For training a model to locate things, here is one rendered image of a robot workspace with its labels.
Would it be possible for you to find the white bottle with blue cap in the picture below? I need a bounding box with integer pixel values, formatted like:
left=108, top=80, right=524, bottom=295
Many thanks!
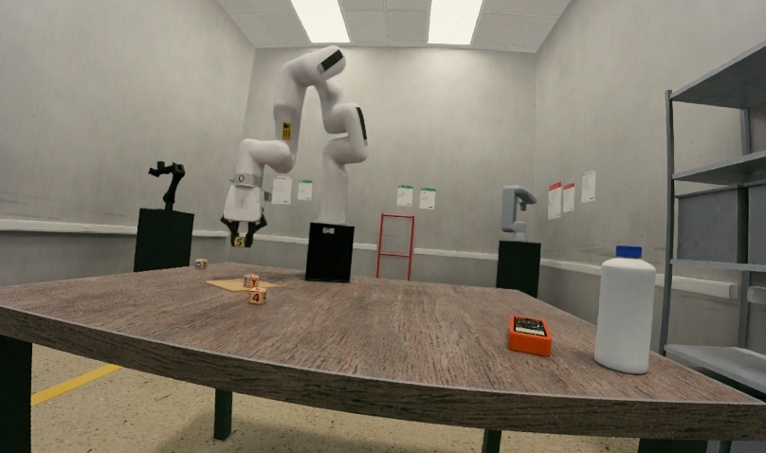
left=593, top=245, right=656, bottom=374

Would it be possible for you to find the tan square mat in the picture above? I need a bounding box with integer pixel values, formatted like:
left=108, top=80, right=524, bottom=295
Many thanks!
left=205, top=279, right=279, bottom=293

